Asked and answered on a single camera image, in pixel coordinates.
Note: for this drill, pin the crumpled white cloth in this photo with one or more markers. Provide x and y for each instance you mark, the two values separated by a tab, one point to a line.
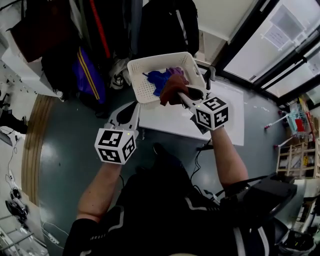
119	72

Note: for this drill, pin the brown towel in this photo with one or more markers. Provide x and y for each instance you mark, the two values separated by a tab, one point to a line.
172	90

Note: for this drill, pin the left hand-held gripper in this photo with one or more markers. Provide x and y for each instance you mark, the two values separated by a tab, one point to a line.
115	145

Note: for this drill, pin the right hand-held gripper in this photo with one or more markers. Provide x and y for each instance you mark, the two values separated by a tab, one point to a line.
212	112

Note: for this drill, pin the white cabinet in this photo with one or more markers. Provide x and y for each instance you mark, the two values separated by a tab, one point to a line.
27	72

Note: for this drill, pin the white paper notice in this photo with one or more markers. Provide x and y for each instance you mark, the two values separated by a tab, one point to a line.
276	36

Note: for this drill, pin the person's left forearm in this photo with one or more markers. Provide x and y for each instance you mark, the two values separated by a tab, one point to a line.
100	190

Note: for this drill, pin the white pole with pink ends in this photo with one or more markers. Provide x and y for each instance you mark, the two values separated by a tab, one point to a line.
275	122

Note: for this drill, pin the purple bag with yellow stripes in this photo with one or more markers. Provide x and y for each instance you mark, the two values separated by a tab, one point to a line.
87	75

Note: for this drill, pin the white sink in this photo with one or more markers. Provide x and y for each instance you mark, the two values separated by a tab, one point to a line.
170	120

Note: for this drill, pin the person's black striped clothing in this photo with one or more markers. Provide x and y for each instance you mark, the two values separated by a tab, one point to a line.
162	212

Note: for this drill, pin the black chair base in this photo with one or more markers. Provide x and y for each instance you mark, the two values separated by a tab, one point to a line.
12	117

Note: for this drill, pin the black shoe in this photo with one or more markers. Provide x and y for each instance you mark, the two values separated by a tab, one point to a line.
16	208

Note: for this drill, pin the wooden shelf rack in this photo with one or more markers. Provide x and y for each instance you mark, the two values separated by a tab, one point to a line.
297	160

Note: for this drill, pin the white perforated plastic basket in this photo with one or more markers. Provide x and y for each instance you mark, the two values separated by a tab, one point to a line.
142	82

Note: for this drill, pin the person's right forearm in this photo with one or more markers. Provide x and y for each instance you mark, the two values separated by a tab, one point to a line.
227	155

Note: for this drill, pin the white power strip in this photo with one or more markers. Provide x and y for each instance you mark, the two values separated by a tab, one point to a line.
51	237

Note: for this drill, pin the purple towel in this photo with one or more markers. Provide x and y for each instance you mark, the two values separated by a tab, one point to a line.
176	71

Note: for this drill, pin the blue towel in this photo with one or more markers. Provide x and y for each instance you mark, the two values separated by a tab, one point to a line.
156	77

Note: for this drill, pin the black hanging jacket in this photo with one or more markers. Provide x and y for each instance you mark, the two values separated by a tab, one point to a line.
165	27

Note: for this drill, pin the dark brown hanging bag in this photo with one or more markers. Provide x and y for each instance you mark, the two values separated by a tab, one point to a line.
42	27

